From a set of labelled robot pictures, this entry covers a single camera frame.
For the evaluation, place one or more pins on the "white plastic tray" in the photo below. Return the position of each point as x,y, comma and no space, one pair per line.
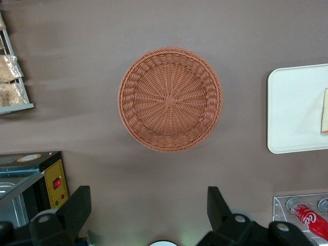
292,110

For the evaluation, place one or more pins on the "red cola bottle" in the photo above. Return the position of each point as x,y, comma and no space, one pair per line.
311,219

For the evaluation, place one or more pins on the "round brown wicker basket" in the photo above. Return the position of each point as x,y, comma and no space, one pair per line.
169,100

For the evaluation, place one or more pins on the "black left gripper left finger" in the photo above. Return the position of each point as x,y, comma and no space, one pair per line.
74,210

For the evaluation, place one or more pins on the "white round rimmed object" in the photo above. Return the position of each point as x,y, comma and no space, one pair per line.
162,243

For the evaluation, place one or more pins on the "clear acrylic bottle holder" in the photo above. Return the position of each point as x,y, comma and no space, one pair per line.
278,202

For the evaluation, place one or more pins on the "clear bagged snack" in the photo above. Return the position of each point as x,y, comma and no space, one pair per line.
11,94
1,24
9,68
1,44

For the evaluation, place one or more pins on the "black yellow food warmer cabinet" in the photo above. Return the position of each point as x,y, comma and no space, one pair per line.
56,169

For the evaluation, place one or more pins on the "clear capped bottle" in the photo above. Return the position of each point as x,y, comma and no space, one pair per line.
323,204

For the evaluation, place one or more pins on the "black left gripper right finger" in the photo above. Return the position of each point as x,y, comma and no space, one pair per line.
220,215

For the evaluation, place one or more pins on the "triangle sandwich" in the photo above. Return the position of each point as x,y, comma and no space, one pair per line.
325,112

